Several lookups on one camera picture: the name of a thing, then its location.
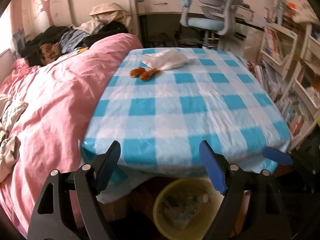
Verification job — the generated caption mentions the orange peel round piece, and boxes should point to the orange peel round piece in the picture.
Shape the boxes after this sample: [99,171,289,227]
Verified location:
[130,67,145,78]

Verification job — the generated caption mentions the orange peel curved piece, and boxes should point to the orange peel curved piece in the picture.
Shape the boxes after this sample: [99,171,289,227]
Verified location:
[139,68,159,82]

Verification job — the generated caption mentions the white paper sheet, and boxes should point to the white paper sheet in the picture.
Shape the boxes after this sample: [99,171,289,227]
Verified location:
[142,49,195,71]

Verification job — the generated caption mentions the clear plastic bottle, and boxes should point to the clear plastic bottle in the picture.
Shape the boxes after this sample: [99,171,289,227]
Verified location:
[189,193,209,204]

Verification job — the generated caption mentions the yellow trash bin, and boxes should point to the yellow trash bin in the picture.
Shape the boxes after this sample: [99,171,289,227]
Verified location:
[152,177,223,239]

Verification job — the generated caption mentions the blue checkered tablecloth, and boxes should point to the blue checkered tablecloth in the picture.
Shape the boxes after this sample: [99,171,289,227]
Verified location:
[82,48,291,204]

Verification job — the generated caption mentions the pink duvet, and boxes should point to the pink duvet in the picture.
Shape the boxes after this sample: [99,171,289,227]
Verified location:
[1,33,142,234]

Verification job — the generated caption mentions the beige clothes on bed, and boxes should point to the beige clothes on bed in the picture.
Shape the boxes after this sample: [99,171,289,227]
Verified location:
[0,94,28,183]

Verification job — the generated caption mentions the white book shelf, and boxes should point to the white book shelf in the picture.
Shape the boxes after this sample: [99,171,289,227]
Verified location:
[259,0,319,151]

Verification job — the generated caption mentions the yellow book on bed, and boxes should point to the yellow book on bed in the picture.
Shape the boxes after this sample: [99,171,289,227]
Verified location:
[64,47,89,56]

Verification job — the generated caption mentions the pile of dark clothes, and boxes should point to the pile of dark clothes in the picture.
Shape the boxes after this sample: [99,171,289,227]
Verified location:
[20,21,129,67]

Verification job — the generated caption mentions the beige bag on bed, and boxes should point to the beige bag on bed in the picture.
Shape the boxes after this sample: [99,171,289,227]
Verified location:
[89,3,132,27]

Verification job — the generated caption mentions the grey blue office chair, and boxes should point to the grey blue office chair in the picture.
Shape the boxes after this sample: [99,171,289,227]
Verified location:
[180,0,240,48]

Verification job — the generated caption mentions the white desk with drawers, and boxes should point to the white desk with drawers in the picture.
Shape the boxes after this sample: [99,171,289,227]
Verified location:
[136,0,254,22]

